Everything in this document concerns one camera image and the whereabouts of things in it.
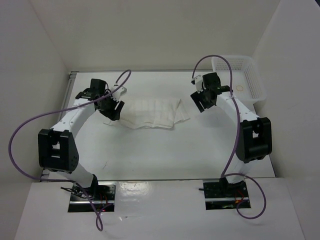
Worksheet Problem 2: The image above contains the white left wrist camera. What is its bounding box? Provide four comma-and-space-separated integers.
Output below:
111, 84, 127, 102

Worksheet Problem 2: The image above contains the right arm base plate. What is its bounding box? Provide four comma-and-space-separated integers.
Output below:
198, 178, 251, 210

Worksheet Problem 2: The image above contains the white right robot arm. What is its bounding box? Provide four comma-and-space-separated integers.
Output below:
190, 72, 272, 197

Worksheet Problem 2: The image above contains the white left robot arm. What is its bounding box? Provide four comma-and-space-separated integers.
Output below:
38, 78, 127, 200

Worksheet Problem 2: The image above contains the white pleated skirt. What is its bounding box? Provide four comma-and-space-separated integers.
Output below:
104, 97, 190, 130

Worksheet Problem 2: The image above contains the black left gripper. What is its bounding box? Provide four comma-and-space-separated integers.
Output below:
97, 91, 124, 121

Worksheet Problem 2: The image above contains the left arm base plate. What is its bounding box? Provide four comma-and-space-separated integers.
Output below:
60, 182, 116, 213

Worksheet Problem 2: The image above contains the white perforated plastic basket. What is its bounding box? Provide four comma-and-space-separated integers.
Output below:
211, 55, 267, 105

